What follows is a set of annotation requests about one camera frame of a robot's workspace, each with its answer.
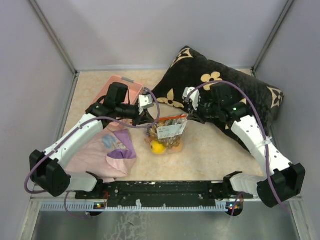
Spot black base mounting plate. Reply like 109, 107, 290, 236
75, 181, 238, 207

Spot black pillow cream flowers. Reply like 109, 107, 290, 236
149, 45, 285, 151

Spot white slotted cable duct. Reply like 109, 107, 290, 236
40, 200, 235, 213

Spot pink purple cloth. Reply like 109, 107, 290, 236
65, 129, 137, 183

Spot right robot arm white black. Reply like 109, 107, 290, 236
182, 81, 306, 208

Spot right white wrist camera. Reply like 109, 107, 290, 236
182, 87, 201, 111

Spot yellow lemon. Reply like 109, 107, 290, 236
150, 140, 167, 155

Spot aluminium frame rail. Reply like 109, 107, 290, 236
31, 180, 303, 202

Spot brown longan bunch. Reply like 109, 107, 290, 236
145, 117, 186, 149

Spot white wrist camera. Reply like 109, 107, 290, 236
182, 87, 201, 111
138, 94, 154, 115

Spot clear zip bag orange zipper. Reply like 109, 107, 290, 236
145, 114, 188, 155

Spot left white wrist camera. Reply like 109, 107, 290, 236
138, 94, 154, 115

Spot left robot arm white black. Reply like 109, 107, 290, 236
24, 82, 159, 199

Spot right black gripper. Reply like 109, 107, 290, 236
188, 96, 221, 124

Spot pink plastic basket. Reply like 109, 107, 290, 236
85, 75, 143, 131

